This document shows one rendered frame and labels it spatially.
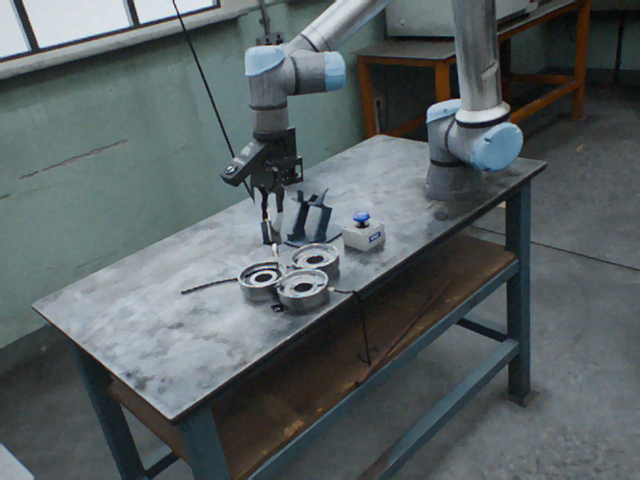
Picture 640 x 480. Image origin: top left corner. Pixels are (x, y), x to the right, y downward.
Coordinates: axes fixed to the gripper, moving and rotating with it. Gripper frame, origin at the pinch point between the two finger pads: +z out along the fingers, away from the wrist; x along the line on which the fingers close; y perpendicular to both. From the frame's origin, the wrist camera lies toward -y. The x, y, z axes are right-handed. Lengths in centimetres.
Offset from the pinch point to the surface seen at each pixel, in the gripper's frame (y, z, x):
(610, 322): 138, 75, -17
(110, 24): 51, -31, 166
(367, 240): 20.6, 7.6, -8.6
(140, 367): -33.3, 17.6, -2.0
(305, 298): -4.2, 10.0, -15.4
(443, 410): 44, 64, -14
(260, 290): -7.1, 10.8, -4.8
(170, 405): -35.2, 17.7, -15.7
